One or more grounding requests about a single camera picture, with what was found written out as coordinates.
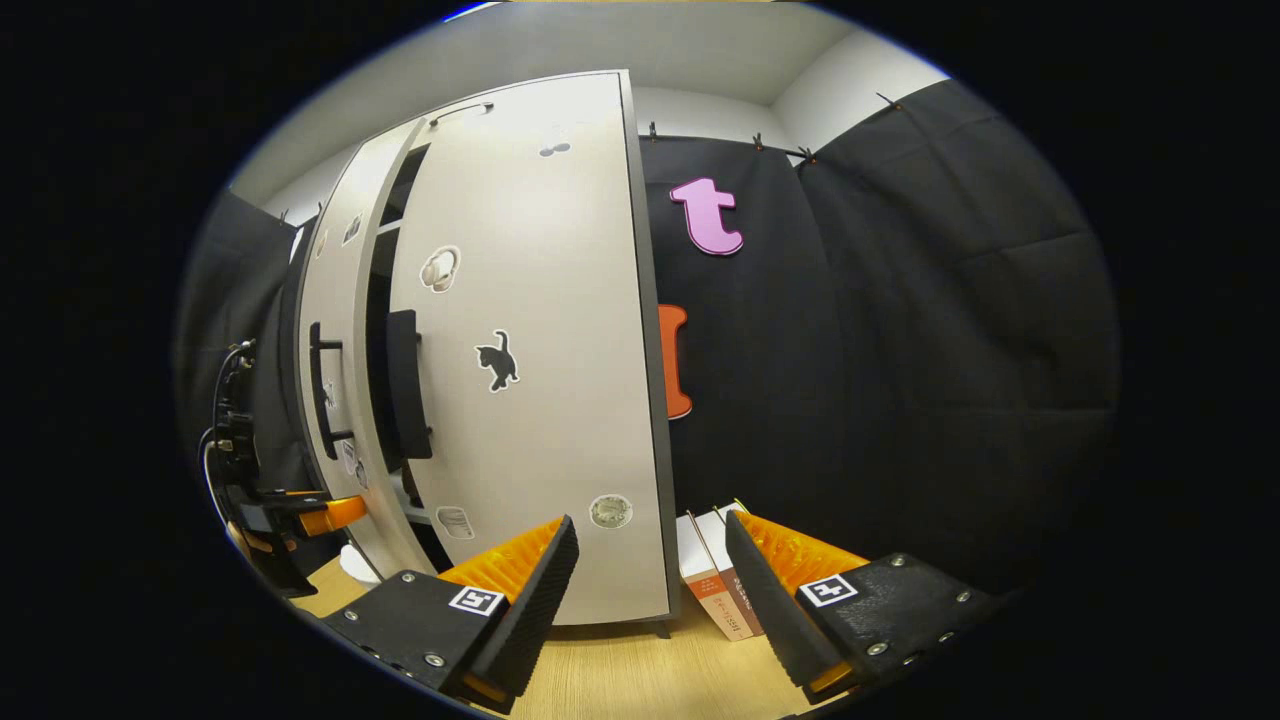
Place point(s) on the white shoe cabinet door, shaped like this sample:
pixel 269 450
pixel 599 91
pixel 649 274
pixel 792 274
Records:
pixel 335 260
pixel 560 400

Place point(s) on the small white object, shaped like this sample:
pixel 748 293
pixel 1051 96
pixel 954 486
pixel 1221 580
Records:
pixel 360 565

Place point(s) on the brown spine book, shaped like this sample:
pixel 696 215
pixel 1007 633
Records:
pixel 738 590

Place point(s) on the white and orange book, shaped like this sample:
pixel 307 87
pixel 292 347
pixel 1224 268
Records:
pixel 705 585

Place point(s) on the white cabinet drawer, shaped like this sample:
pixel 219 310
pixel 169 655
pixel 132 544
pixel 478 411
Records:
pixel 530 100

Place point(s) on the white shoe cabinet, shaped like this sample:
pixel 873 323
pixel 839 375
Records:
pixel 378 330

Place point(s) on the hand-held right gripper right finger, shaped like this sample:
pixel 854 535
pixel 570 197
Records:
pixel 775 600

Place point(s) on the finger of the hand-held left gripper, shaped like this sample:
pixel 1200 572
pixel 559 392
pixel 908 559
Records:
pixel 335 513

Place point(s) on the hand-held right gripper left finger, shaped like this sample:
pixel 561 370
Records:
pixel 535 600

